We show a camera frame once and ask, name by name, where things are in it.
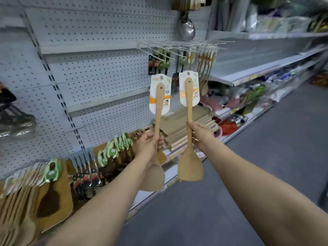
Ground bundle of carded steel utensils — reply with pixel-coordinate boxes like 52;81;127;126
69;147;104;202
131;128;146;141

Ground grey cup pack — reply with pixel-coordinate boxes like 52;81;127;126
221;0;245;32

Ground pile of wooden spatulas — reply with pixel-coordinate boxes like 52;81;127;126
0;161;49;246

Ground row of dark spoons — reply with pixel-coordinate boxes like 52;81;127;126
97;132;135;180

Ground thick white roll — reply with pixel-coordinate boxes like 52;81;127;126
245;3;258;32

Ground large steel skimmer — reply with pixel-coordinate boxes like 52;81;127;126
178;11;196;41

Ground wooden spatulas bunch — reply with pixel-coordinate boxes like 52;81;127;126
187;46;219;96

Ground black slotted turner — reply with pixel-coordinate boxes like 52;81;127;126
171;57;180;95

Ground person's right hand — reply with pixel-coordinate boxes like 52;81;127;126
187;121;216;153

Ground person's right forearm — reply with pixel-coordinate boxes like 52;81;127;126
201;140;328;246

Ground bunch of hanging steel ladles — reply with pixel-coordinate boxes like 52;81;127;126
0;82;37;141

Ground small steel ladle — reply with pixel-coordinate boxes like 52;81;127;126
148;55;158;76

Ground row of green beige packs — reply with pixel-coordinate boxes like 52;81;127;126
256;15;312;32

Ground person's left hand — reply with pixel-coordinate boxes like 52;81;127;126
133;132;165;167

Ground assorted packaged goods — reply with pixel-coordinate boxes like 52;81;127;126
200;65;318;137

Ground white knife in package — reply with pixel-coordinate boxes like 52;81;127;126
171;0;207;11

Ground grey store shelf unit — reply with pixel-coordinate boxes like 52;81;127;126
205;0;328;156

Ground person's left forearm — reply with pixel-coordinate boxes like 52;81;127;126
47;153;154;246

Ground stack of long beige boxes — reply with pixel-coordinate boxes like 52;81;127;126
164;118;220;153

